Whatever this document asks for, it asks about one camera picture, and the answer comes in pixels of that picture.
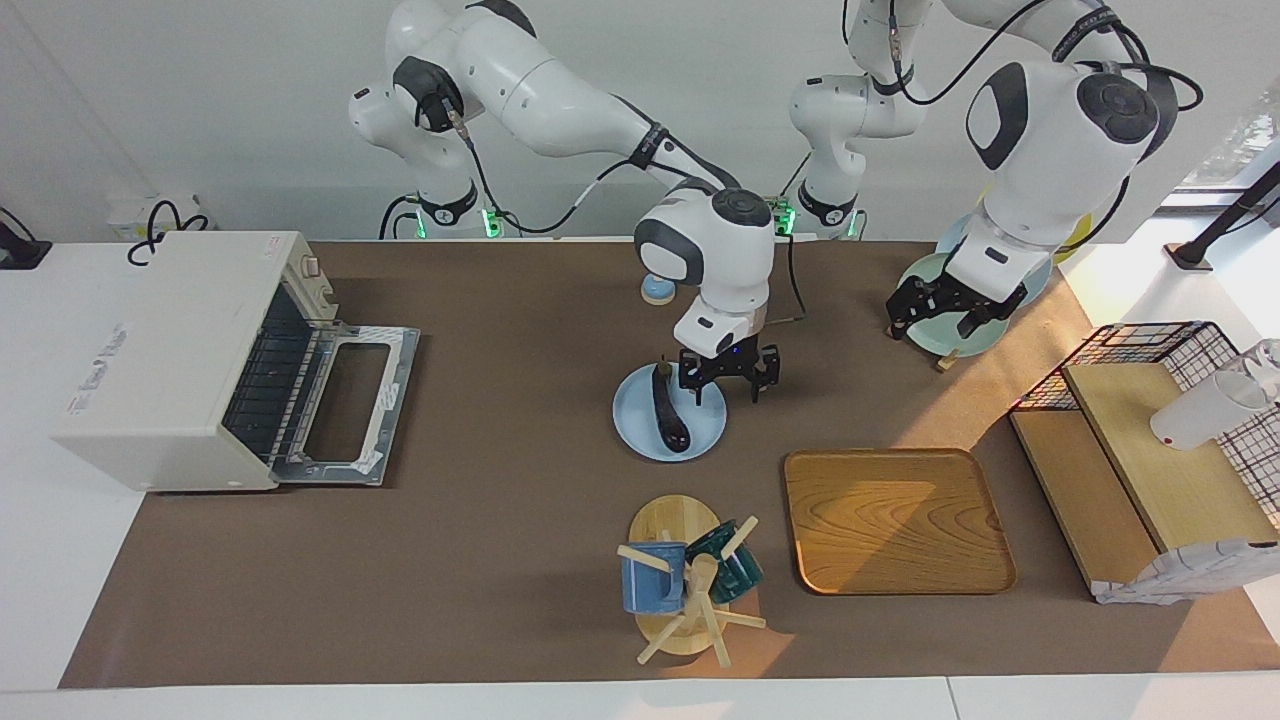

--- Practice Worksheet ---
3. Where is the wooden mug tree stand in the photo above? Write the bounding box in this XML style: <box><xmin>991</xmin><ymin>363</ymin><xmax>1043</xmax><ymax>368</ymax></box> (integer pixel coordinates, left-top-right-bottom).
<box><xmin>615</xmin><ymin>494</ymin><xmax>768</xmax><ymax>669</ymax></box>

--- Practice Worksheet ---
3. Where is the pale green plate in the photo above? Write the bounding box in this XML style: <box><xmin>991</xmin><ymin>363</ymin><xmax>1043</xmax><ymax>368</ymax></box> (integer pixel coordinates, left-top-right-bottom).
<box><xmin>897</xmin><ymin>250</ymin><xmax>1013</xmax><ymax>358</ymax></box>

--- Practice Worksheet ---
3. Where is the brown table mat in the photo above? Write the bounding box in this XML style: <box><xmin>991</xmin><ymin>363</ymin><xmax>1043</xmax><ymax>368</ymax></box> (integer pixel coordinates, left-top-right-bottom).
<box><xmin>58</xmin><ymin>240</ymin><xmax>1280</xmax><ymax>691</ymax></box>

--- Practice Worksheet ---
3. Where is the wooden serving tray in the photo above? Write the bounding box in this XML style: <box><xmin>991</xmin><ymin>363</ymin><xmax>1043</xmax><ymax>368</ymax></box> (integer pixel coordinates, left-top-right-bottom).
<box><xmin>783</xmin><ymin>448</ymin><xmax>1018</xmax><ymax>597</ymax></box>

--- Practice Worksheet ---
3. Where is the white power adapter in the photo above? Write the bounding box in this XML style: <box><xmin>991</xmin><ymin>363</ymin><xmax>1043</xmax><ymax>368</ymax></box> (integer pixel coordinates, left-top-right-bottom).
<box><xmin>108</xmin><ymin>195</ymin><xmax>201</xmax><ymax>243</ymax></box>

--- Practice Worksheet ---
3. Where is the white patterned cloth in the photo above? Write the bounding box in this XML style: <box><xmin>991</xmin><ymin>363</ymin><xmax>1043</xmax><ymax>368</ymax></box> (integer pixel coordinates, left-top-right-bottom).
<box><xmin>1093</xmin><ymin>538</ymin><xmax>1280</xmax><ymax>607</ymax></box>

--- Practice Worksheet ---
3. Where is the beige toaster oven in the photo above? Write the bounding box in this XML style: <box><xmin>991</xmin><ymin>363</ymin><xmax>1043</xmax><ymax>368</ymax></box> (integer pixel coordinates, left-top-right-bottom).
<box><xmin>50</xmin><ymin>230</ymin><xmax>421</xmax><ymax>493</ymax></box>

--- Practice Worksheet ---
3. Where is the blue mug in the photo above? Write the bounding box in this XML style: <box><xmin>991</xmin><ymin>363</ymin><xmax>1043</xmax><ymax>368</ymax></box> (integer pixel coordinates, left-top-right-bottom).
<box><xmin>620</xmin><ymin>541</ymin><xmax>689</xmax><ymax>615</ymax></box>

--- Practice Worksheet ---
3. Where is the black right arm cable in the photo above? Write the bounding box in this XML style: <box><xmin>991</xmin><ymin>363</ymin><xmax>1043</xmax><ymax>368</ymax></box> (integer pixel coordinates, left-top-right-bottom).
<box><xmin>440</xmin><ymin>95</ymin><xmax>809</xmax><ymax>326</ymax></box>

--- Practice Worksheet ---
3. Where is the white cup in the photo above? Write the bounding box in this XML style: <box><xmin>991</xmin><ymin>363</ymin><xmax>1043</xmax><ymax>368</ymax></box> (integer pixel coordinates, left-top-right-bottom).
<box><xmin>1150</xmin><ymin>365</ymin><xmax>1271</xmax><ymax>451</ymax></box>

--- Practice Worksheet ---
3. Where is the black stand arm wooden base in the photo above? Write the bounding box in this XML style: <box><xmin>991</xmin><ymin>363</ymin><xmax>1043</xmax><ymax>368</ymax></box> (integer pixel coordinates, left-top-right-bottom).
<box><xmin>1165</xmin><ymin>160</ymin><xmax>1280</xmax><ymax>273</ymax></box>

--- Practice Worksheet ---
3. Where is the wooden shelf unit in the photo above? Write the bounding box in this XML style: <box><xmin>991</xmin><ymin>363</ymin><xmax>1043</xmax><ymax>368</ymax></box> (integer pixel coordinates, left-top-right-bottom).
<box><xmin>1008</xmin><ymin>360</ymin><xmax>1280</xmax><ymax>601</ymax></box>

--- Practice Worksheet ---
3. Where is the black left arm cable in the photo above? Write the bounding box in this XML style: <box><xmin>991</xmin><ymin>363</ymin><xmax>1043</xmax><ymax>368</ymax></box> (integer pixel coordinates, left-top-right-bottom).
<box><xmin>845</xmin><ymin>0</ymin><xmax>1206</xmax><ymax>251</ymax></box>

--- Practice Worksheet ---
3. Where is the yellow plate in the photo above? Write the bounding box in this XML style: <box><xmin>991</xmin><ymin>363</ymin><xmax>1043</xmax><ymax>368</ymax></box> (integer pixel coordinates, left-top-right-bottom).
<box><xmin>1050</xmin><ymin>212</ymin><xmax>1093</xmax><ymax>263</ymax></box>

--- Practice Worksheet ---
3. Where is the dark purple eggplant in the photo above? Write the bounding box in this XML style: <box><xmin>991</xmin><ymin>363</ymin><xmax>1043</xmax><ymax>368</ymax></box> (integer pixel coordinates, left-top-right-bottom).
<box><xmin>651</xmin><ymin>362</ymin><xmax>693</xmax><ymax>454</ymax></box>

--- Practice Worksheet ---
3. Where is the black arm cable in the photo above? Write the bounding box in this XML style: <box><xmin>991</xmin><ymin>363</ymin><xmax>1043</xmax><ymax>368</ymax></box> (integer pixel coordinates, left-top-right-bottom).
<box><xmin>845</xmin><ymin>0</ymin><xmax>1206</xmax><ymax>251</ymax></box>
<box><xmin>440</xmin><ymin>95</ymin><xmax>809</xmax><ymax>326</ymax></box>

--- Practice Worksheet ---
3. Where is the dark green mug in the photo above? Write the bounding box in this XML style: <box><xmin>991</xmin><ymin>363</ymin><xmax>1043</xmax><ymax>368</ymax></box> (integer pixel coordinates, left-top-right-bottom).
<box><xmin>686</xmin><ymin>520</ymin><xmax>765</xmax><ymax>605</ymax></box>

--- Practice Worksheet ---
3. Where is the black clamp mount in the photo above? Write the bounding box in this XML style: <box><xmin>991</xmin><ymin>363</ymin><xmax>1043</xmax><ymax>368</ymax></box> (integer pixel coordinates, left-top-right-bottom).
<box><xmin>0</xmin><ymin>205</ymin><xmax>51</xmax><ymax>271</ymax></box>

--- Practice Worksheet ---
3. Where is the black oven power cable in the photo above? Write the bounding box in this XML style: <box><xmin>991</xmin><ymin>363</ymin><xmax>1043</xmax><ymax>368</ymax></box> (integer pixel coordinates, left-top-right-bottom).
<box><xmin>127</xmin><ymin>200</ymin><xmax>211</xmax><ymax>266</ymax></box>

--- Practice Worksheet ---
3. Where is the clear glass cup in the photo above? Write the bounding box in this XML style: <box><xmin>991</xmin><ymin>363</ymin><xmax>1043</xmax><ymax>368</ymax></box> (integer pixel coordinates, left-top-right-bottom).
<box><xmin>1240</xmin><ymin>338</ymin><xmax>1280</xmax><ymax>401</ymax></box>

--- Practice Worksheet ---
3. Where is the wooden dish rack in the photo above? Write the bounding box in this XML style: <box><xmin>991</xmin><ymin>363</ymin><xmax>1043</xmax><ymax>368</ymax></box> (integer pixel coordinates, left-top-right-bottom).
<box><xmin>885</xmin><ymin>318</ymin><xmax>963</xmax><ymax>373</ymax></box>

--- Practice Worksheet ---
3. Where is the light blue plate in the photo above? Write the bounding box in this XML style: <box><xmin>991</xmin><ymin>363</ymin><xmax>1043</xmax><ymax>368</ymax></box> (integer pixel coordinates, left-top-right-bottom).
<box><xmin>612</xmin><ymin>362</ymin><xmax>728</xmax><ymax>463</ymax></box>
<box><xmin>935</xmin><ymin>215</ymin><xmax>1053</xmax><ymax>306</ymax></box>

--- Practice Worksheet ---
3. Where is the black wire basket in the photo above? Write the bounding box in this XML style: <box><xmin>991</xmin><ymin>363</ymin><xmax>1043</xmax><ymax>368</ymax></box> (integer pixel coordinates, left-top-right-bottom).
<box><xmin>1010</xmin><ymin>320</ymin><xmax>1280</xmax><ymax>526</ymax></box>

